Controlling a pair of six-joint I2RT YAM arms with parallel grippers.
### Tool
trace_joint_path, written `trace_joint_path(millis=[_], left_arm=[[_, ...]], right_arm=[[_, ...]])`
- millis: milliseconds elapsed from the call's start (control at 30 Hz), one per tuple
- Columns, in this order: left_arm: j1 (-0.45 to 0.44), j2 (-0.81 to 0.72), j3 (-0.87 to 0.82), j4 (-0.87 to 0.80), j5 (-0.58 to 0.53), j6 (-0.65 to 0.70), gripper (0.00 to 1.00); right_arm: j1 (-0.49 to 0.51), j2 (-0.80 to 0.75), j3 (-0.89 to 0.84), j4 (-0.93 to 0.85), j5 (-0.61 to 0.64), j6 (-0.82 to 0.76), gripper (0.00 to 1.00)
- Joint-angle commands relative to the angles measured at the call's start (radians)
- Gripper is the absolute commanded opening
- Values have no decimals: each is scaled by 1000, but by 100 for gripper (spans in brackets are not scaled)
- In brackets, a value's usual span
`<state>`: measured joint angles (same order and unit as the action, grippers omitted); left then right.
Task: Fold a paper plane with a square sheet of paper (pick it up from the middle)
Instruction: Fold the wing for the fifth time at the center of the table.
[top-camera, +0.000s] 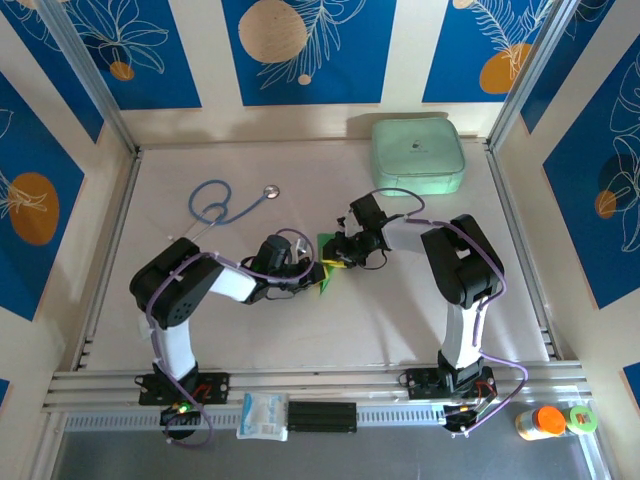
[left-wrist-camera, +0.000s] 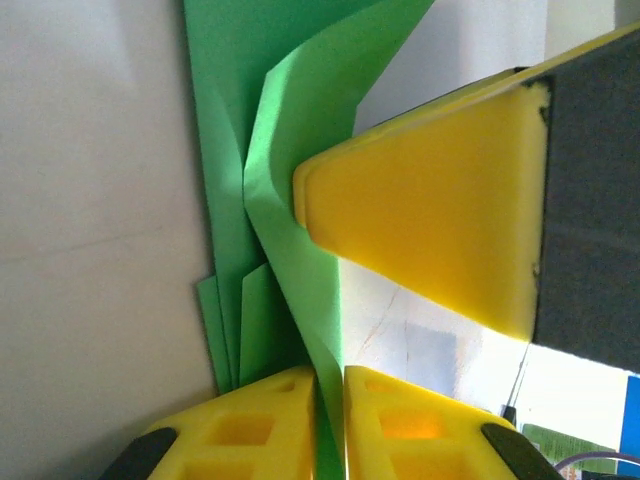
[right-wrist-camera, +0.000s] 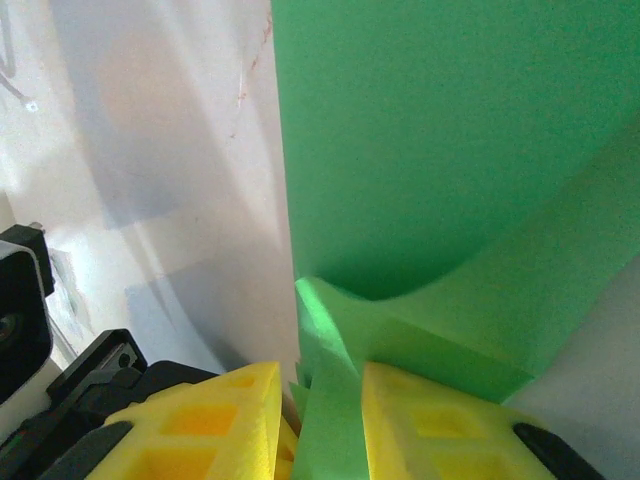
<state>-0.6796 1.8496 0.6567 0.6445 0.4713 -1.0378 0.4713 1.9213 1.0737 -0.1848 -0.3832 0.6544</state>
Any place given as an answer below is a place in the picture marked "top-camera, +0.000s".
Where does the mint green zip case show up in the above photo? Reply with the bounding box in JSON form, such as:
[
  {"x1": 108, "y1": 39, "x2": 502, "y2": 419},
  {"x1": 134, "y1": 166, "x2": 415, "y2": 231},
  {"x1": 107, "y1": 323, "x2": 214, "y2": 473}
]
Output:
[{"x1": 369, "y1": 118, "x2": 467, "y2": 198}]

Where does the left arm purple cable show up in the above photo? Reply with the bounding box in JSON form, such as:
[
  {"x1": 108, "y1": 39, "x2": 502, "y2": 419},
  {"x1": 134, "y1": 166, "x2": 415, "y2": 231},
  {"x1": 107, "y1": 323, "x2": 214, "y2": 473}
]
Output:
[{"x1": 146, "y1": 227, "x2": 317, "y2": 449}]

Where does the aluminium side rail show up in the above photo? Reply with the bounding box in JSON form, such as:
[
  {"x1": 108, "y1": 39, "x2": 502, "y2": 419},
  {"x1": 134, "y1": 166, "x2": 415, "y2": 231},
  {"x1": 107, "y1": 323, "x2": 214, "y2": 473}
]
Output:
[
  {"x1": 72, "y1": 149, "x2": 144, "y2": 371},
  {"x1": 484, "y1": 142, "x2": 559, "y2": 361}
]

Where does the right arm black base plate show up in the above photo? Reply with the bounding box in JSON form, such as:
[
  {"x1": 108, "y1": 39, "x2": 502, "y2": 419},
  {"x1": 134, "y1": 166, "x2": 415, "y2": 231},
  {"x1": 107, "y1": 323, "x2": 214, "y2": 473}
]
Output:
[{"x1": 405, "y1": 367, "x2": 499, "y2": 401}]

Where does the black slotted block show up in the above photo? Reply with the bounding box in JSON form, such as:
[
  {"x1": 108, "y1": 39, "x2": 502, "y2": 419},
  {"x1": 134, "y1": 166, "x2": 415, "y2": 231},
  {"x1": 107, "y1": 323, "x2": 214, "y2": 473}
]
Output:
[{"x1": 287, "y1": 401, "x2": 358, "y2": 434}]

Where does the aluminium cross rail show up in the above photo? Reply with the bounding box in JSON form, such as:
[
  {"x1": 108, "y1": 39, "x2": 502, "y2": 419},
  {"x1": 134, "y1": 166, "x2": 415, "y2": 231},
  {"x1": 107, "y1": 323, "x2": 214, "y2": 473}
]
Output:
[{"x1": 42, "y1": 360, "x2": 594, "y2": 412}]

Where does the orange lid jar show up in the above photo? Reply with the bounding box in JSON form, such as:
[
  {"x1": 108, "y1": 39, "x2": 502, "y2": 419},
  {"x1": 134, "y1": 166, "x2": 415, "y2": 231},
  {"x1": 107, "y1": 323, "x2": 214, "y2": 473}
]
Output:
[{"x1": 515, "y1": 406, "x2": 569, "y2": 441}]

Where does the aluminium frame post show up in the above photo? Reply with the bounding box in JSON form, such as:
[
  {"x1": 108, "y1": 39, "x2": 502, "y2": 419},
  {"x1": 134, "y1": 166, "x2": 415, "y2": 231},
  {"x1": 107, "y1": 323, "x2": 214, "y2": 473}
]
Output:
[
  {"x1": 487, "y1": 0, "x2": 586, "y2": 151},
  {"x1": 37, "y1": 0, "x2": 141, "y2": 154}
]

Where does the grey slotted cable duct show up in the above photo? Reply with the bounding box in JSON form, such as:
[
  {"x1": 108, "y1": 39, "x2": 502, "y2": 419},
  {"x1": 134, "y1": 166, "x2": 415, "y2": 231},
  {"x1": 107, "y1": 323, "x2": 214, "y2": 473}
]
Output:
[{"x1": 63, "y1": 403, "x2": 446, "y2": 432}]

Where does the blue stethoscope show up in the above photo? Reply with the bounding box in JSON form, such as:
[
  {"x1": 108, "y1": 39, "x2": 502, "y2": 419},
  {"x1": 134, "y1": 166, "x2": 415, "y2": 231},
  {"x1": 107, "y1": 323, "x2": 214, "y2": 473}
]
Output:
[{"x1": 169, "y1": 180, "x2": 281, "y2": 246}]

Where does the green square paper sheet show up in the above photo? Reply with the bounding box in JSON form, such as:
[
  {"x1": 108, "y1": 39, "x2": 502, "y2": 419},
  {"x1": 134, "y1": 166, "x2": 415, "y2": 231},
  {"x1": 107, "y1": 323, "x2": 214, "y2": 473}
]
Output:
[{"x1": 315, "y1": 232, "x2": 352, "y2": 297}]

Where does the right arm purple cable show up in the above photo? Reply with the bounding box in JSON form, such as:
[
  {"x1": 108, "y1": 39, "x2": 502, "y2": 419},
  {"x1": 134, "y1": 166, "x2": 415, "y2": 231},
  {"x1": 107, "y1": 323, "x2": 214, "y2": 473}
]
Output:
[{"x1": 369, "y1": 187, "x2": 530, "y2": 434}]

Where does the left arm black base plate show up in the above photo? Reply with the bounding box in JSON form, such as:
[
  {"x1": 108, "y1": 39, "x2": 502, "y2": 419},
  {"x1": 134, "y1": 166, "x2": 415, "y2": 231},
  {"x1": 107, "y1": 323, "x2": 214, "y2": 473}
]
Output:
[{"x1": 138, "y1": 372, "x2": 231, "y2": 406}]

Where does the white gauze packet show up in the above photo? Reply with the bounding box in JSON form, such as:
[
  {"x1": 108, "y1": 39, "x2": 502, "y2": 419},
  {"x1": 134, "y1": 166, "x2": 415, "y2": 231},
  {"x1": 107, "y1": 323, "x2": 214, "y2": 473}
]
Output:
[{"x1": 236, "y1": 392, "x2": 290, "y2": 442}]

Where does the green lidded container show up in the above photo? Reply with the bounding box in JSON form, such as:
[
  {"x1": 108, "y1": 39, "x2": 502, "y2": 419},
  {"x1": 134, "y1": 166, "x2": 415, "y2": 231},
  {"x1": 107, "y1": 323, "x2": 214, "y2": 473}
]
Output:
[{"x1": 564, "y1": 404, "x2": 600, "y2": 434}]

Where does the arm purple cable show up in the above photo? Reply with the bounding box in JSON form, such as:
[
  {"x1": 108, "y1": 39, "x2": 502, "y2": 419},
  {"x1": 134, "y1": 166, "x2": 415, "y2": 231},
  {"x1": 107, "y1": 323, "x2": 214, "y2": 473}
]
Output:
[
  {"x1": 369, "y1": 187, "x2": 530, "y2": 434},
  {"x1": 146, "y1": 227, "x2": 317, "y2": 449}
]

